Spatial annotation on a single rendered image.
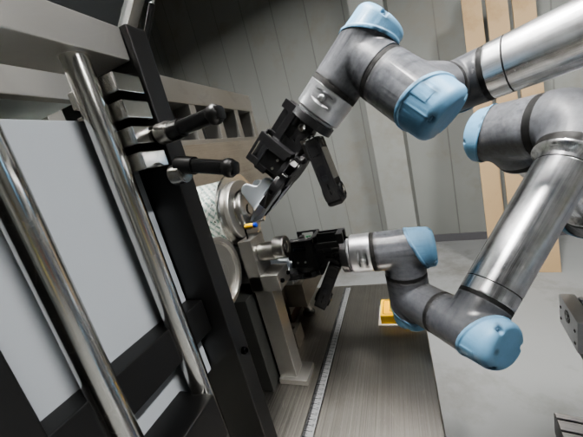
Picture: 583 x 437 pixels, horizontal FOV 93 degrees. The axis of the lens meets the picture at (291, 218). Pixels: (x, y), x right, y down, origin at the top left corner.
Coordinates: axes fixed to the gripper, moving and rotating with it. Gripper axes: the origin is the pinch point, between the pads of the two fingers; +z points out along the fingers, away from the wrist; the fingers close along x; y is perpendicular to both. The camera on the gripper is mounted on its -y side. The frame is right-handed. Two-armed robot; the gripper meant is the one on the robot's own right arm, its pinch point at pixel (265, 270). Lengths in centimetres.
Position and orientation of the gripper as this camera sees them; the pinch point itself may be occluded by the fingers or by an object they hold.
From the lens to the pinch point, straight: 65.2
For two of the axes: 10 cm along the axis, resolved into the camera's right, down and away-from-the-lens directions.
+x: -3.2, 2.9, -9.0
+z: -9.2, 1.5, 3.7
